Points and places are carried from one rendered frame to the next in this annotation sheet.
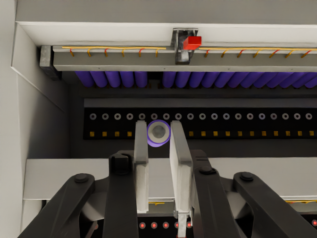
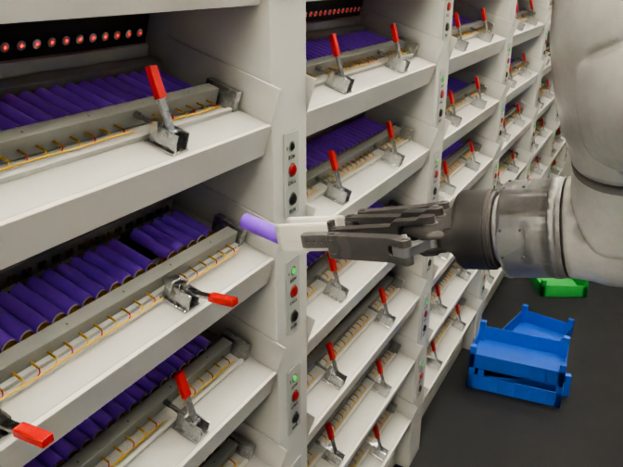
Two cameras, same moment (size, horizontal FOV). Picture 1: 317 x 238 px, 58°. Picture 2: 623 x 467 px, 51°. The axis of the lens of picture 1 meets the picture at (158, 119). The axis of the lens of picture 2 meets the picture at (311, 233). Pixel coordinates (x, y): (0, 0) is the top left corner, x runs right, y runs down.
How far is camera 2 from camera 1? 67 cm
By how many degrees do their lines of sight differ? 68
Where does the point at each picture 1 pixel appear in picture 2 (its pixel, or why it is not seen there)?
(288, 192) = (106, 190)
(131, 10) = not seen: hidden behind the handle
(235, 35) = (150, 324)
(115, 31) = (223, 280)
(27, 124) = (260, 182)
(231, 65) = (128, 296)
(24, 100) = (263, 201)
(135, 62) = (193, 260)
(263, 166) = (121, 208)
